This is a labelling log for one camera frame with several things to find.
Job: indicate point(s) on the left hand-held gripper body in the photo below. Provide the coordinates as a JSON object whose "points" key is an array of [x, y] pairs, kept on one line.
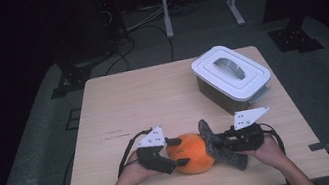
{"points": [[153, 160]]}

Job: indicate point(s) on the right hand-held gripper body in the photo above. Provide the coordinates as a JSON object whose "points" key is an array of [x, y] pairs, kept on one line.
{"points": [[248, 139]]}

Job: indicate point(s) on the grey fluffy cloth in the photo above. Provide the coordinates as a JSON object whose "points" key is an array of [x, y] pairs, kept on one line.
{"points": [[216, 151]]}

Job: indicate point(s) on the orange plush toy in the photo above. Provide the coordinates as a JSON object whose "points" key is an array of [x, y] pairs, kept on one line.
{"points": [[191, 155]]}

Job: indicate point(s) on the clear plastic storage box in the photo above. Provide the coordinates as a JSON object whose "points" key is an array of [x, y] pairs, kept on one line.
{"points": [[221, 100]]}

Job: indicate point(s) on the person's left hand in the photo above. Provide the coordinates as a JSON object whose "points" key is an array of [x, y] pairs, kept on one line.
{"points": [[132, 175]]}

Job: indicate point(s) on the person's right hand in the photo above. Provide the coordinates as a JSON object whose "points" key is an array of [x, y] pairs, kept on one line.
{"points": [[272, 153]]}

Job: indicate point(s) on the black tape strip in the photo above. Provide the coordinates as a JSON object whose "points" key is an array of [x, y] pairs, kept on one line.
{"points": [[320, 146]]}

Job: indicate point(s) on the black tape square on floor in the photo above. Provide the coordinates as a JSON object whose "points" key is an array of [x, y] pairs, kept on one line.
{"points": [[73, 119]]}

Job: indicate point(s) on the black stand with flat base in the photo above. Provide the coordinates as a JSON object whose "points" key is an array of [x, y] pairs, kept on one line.
{"points": [[295, 38]]}

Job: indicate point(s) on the black stand with wide base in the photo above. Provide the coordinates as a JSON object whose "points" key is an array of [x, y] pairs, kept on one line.
{"points": [[75, 77]]}

